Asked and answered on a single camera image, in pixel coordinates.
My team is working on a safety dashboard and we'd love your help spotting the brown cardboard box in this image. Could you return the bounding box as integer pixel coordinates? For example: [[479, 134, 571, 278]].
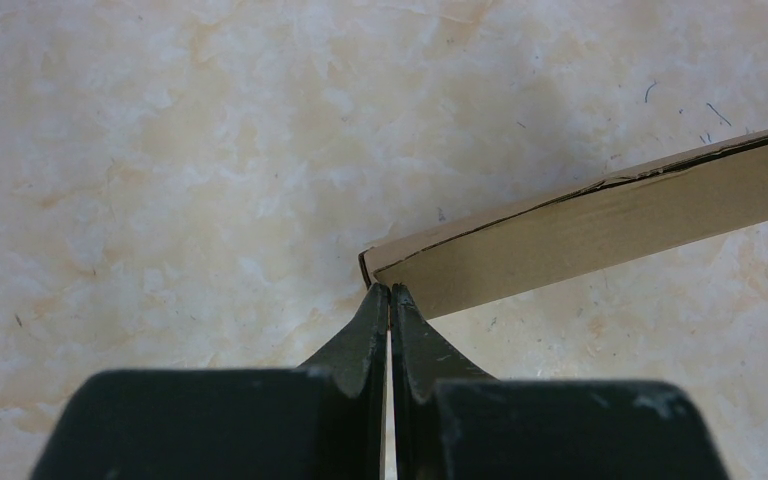
[[359, 130, 768, 318]]

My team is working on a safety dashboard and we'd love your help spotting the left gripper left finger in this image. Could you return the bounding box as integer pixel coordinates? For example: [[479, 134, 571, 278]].
[[32, 284, 390, 479]]

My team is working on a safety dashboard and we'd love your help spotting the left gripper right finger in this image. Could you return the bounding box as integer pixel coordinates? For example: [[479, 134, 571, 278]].
[[390, 284, 728, 479]]

